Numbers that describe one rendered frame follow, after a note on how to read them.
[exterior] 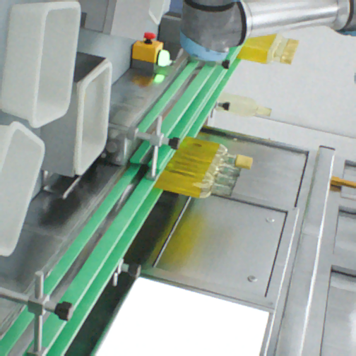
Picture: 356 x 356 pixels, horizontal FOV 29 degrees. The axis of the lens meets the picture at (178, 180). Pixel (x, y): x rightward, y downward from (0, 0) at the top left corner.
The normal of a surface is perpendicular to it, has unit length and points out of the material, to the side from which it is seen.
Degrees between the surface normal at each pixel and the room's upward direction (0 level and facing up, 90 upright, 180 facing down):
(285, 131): 90
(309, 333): 90
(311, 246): 90
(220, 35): 50
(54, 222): 90
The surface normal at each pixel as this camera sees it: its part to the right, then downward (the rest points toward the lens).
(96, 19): -0.21, 0.14
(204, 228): 0.13, -0.86
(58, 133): -0.26, 0.45
